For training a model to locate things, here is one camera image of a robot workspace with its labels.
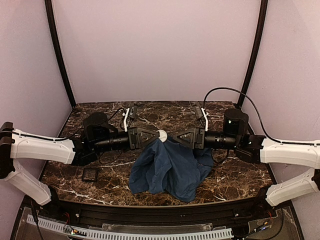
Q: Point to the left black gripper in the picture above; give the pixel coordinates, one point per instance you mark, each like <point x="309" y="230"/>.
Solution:
<point x="132" y="138"/>

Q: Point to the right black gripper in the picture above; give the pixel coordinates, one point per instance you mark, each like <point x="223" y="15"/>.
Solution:
<point x="199" y="138"/>

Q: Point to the blue garment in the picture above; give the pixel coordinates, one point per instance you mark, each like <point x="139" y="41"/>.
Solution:
<point x="170" y="167"/>

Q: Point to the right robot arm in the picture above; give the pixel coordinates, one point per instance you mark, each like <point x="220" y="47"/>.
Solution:
<point x="256" y="149"/>

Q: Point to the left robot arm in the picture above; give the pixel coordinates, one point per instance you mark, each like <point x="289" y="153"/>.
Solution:
<point x="98" y="136"/>

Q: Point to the black square box lower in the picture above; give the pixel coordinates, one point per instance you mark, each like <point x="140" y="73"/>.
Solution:
<point x="89" y="174"/>

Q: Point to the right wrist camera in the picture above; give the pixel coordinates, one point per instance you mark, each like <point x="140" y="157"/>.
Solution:
<point x="201" y="116"/>

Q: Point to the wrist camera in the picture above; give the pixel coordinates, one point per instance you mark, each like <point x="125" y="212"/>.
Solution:
<point x="129" y="116"/>
<point x="201" y="116"/>

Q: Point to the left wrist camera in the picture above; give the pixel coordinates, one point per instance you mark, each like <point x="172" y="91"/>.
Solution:
<point x="129" y="116"/>

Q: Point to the black front rail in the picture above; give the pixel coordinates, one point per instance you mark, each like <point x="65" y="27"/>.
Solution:
<point x="233" y="213"/>

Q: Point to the white slotted cable duct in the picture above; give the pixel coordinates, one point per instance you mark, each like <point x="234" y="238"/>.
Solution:
<point x="122" y="232"/>

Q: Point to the right black frame post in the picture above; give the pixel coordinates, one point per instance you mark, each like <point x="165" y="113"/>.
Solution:
<point x="256" y="45"/>

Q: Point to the black frame post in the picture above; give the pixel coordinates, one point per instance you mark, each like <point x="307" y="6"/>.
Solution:
<point x="256" y="45"/>
<point x="58" y="52"/>

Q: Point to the left black frame post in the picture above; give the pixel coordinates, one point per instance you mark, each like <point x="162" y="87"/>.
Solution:
<point x="58" y="52"/>

